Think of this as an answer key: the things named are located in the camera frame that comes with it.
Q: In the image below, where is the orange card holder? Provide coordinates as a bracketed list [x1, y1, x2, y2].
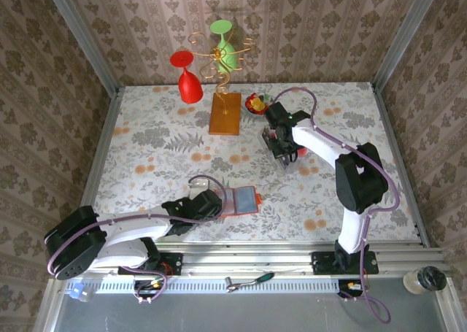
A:
[213, 185, 262, 217]

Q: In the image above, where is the patterned candy bowl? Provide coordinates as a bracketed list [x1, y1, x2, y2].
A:
[244, 92, 274, 117]

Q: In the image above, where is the floral patterned tablecloth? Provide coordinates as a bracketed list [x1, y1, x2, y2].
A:
[90, 82, 420, 244]

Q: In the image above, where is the black power connector box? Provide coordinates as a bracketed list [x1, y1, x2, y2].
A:
[338, 279, 366, 298]
[134, 279, 165, 298]

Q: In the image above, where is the red wine glass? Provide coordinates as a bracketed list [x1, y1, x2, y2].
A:
[169, 50, 204, 104]

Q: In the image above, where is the green wine glass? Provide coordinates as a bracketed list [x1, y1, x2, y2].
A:
[209, 19, 239, 73]

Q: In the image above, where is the blue white connector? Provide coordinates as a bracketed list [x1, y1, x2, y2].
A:
[67, 281, 92, 303]

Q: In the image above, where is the clear plastic cup dark lid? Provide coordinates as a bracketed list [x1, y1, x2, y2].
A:
[403, 266, 448, 296]

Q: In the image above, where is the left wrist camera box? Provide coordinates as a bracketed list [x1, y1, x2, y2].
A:
[188, 178, 211, 192]

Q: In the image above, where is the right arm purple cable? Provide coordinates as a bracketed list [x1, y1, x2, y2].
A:
[271, 86, 401, 325]

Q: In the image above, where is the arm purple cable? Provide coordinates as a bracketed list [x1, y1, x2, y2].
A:
[271, 86, 401, 325]
[47, 174, 229, 306]

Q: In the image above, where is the gold wire rack wooden base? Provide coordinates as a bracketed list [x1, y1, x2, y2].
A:
[188, 31, 256, 136]

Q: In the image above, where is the wide aluminium mounting rail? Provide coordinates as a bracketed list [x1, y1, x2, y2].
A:
[50, 242, 452, 280]

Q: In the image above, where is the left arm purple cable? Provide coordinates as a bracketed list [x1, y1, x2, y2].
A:
[47, 174, 229, 306]

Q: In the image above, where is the white slotted cable duct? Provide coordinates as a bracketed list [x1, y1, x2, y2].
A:
[65, 276, 342, 295]

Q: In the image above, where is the ratchet wrench green handle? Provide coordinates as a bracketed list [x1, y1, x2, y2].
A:
[225, 271, 275, 293]

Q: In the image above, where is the aluminium table side rail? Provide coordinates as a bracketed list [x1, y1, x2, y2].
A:
[370, 83, 431, 247]
[67, 87, 123, 249]

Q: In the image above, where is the aluminium frame post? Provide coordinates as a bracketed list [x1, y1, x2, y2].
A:
[371, 0, 445, 92]
[40, 0, 121, 99]

